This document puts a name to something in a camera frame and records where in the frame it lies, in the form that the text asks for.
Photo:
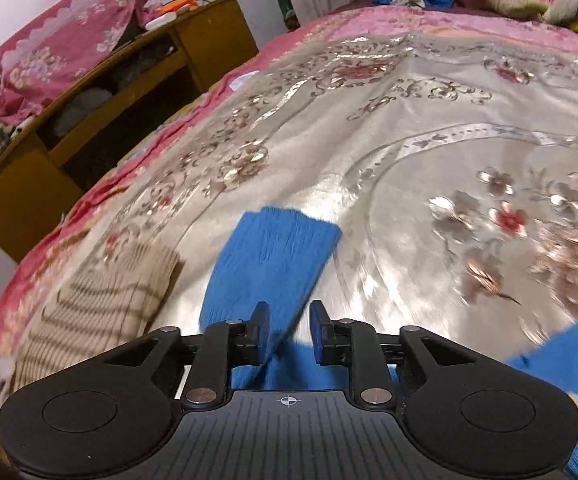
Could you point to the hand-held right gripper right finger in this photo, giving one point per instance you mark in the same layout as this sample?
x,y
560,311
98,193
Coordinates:
x,y
320,335

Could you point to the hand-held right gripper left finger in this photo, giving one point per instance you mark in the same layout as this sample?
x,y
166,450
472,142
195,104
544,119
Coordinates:
x,y
260,335

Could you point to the blue knitted sweater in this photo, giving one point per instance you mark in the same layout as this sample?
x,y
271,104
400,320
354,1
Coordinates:
x,y
269,260

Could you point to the beige striped knitted sweater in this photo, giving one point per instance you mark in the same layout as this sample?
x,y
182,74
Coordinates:
x,y
104,290

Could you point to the silver pink floral blanket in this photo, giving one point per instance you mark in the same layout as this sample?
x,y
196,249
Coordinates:
x,y
329,135

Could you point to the wooden desk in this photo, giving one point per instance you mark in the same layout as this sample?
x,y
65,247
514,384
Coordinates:
x,y
134,90

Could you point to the orange plastic item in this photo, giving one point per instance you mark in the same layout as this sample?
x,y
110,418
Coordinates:
x,y
179,5

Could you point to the pink floral cover cloth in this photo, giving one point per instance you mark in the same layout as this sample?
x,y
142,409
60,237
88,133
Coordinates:
x,y
64,45

